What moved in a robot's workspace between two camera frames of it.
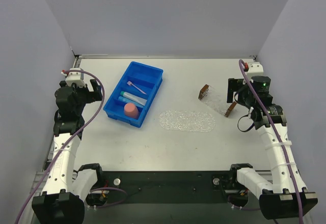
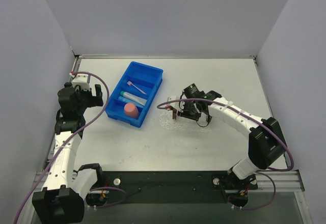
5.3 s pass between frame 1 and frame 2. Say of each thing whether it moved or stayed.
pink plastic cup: stayed
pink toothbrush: stayed
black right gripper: moved
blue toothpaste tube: stayed
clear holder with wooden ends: moved
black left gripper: stayed
